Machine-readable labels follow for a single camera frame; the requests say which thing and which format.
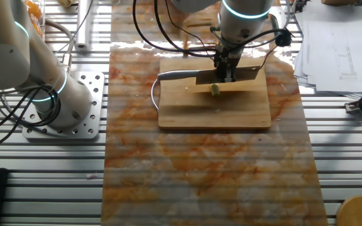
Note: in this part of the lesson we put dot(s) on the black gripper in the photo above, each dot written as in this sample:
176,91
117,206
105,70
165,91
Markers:
228,56

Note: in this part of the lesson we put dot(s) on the pale green scallion piece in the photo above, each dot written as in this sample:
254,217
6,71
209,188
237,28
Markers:
215,90

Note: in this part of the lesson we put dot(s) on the steel cleaver knife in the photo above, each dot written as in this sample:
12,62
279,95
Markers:
178,75

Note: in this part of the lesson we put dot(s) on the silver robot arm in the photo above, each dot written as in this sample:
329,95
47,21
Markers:
11,62

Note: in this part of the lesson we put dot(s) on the wooden peg rack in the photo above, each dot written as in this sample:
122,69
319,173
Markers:
186,44

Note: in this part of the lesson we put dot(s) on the wooden cutting board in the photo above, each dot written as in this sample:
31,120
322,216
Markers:
193,110

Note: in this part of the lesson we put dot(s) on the orange white marbled mat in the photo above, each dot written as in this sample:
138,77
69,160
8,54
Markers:
200,175

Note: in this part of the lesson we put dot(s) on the stack of white papers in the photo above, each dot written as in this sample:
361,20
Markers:
341,62

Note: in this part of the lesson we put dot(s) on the white plastic wrap roll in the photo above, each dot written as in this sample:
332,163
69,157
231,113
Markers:
83,25

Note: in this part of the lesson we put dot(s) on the orange fruit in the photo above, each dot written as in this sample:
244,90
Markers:
38,29
35,9

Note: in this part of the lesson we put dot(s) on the clear plastic fruit pack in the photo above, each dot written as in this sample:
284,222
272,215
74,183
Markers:
39,19

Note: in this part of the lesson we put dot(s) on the round wooden disc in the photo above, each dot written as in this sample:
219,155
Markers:
360,213

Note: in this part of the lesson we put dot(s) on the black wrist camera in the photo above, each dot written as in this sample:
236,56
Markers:
283,39

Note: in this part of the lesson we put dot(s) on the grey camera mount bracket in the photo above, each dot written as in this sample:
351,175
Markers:
275,22

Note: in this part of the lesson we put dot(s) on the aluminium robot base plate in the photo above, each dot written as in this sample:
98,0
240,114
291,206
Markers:
94,94

